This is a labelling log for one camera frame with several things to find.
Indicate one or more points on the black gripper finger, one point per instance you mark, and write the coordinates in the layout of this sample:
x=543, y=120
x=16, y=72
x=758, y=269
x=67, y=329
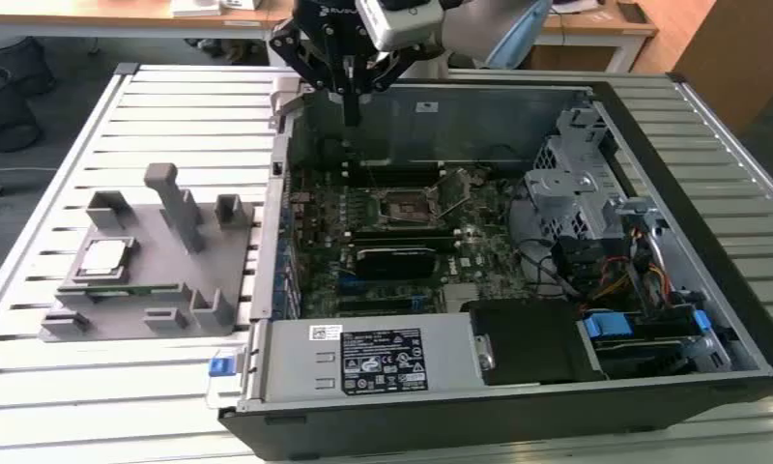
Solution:
x=393, y=70
x=296, y=53

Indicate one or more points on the silver CPU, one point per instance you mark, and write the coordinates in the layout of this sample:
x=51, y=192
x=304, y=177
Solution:
x=105, y=256

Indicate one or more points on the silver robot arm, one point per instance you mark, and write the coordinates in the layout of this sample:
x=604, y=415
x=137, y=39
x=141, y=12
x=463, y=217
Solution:
x=471, y=29

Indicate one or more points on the CPU socket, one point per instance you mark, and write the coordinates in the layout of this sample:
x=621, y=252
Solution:
x=404, y=205

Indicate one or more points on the white box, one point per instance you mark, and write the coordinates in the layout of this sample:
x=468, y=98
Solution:
x=196, y=8

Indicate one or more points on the black RAM slot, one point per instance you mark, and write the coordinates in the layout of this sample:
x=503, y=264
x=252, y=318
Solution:
x=403, y=234
x=393, y=168
x=404, y=245

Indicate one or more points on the silver drive cage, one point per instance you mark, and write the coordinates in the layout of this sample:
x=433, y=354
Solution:
x=567, y=193

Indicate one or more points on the green motherboard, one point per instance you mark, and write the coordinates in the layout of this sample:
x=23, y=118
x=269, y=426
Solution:
x=489, y=241

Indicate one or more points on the black phone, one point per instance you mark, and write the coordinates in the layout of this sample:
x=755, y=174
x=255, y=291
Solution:
x=632, y=12

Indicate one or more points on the black graphics card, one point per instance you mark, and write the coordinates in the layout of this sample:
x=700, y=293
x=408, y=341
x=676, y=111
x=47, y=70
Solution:
x=396, y=263

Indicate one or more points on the black mesh waste bin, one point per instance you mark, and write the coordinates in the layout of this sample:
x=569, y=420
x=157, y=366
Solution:
x=19, y=63
x=7, y=121

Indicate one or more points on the silver chipset heatsink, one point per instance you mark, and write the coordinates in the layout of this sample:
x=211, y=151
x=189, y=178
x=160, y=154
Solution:
x=460, y=296

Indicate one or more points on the grey parts rack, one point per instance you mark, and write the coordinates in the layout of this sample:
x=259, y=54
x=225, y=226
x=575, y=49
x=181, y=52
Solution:
x=161, y=270

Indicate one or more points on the wooden cabinet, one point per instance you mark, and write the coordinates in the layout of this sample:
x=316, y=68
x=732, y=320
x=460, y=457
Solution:
x=735, y=58

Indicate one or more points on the black plastic shroud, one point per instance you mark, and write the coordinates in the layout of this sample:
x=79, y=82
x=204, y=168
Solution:
x=528, y=338

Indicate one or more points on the grey power supply unit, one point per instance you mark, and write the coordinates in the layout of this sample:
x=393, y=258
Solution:
x=283, y=357

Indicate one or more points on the blue disk carrier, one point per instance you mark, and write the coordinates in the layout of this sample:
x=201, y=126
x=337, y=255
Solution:
x=605, y=326

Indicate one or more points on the blue case latch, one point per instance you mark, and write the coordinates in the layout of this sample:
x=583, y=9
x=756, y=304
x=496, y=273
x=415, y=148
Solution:
x=221, y=366

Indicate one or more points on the blue bay clip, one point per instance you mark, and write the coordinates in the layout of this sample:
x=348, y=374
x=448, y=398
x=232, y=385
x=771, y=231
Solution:
x=700, y=323

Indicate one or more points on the black open PC case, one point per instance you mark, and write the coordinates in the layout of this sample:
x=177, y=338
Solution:
x=425, y=425

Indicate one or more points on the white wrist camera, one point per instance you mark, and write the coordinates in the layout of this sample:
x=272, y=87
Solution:
x=399, y=24

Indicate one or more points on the wooden desk white frame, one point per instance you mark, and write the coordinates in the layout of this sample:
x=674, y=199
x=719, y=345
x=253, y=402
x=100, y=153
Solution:
x=587, y=24
x=103, y=21

